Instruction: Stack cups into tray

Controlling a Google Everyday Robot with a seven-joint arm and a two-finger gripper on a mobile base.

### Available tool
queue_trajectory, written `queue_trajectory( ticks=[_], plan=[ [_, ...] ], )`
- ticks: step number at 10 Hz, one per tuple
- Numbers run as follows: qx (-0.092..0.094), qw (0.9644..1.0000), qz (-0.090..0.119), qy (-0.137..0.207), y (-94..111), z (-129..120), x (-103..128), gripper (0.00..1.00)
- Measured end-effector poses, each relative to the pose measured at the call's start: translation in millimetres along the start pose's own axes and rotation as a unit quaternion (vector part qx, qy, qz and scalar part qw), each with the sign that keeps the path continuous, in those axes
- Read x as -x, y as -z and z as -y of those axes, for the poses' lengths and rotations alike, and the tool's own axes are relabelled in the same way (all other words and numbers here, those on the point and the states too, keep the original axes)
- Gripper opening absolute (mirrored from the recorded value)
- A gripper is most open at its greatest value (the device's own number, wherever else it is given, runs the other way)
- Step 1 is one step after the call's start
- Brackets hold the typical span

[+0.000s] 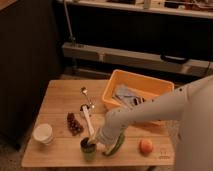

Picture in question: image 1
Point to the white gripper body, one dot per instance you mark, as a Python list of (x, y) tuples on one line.
[(106, 136)]

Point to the green cup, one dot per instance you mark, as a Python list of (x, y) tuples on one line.
[(88, 150)]

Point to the white cup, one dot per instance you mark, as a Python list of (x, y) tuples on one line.
[(43, 133)]

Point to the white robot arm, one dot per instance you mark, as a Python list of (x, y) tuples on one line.
[(190, 104)]

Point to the yellow plastic tray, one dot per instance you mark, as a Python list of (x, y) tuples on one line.
[(145, 86)]

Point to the green chili pepper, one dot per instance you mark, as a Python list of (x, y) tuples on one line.
[(116, 147)]

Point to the bunch of dark grapes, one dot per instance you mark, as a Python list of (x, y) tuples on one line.
[(74, 126)]

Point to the orange peach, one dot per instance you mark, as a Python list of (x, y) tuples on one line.
[(146, 146)]

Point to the metal spoon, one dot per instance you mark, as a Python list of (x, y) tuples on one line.
[(84, 91)]

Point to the upper shelf board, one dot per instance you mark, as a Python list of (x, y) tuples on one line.
[(139, 8)]

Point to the white handled kitchen tool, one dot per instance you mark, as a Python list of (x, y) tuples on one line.
[(85, 112)]

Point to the grey metal shelf rail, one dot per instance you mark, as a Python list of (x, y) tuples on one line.
[(136, 59)]

